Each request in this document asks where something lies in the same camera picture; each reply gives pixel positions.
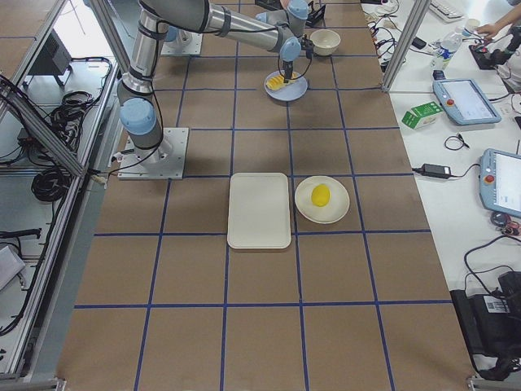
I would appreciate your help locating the water bottle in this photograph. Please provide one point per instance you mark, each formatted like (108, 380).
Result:
(446, 50)

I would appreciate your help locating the teach pendant near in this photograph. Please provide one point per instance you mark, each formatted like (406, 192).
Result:
(499, 182)

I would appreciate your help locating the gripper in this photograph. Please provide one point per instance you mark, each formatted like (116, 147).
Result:
(288, 66)

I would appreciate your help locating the blue plate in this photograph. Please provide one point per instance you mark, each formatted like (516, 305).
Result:
(289, 93)

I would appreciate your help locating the yellow lemon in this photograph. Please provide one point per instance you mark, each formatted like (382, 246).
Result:
(321, 195)

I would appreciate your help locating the black power adapter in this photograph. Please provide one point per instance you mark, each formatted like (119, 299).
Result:
(436, 171)

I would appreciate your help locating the black plate rack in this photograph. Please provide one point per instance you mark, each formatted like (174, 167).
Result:
(315, 12)

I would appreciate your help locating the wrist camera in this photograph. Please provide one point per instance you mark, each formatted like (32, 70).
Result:
(307, 46)

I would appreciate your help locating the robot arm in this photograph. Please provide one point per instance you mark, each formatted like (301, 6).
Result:
(273, 31)

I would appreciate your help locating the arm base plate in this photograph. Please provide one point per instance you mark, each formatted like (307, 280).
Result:
(181, 43)
(167, 162)

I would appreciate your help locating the teach pendant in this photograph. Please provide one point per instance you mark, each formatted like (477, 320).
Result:
(464, 102)
(499, 182)

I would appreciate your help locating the green white box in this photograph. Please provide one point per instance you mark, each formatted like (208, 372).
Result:
(421, 115)

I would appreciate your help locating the teach pendant far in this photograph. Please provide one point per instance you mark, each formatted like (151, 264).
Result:
(464, 102)

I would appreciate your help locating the aluminium frame post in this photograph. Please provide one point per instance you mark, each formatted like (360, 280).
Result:
(416, 12)

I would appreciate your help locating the cream plate with lemon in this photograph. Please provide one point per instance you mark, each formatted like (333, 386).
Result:
(334, 211)

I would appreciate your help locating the cream tray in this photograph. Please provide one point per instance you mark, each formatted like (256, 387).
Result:
(259, 213)

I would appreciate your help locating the person hand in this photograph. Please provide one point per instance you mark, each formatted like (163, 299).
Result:
(488, 31)

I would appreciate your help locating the cream bowl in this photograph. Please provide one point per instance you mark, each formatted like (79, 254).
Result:
(325, 41)

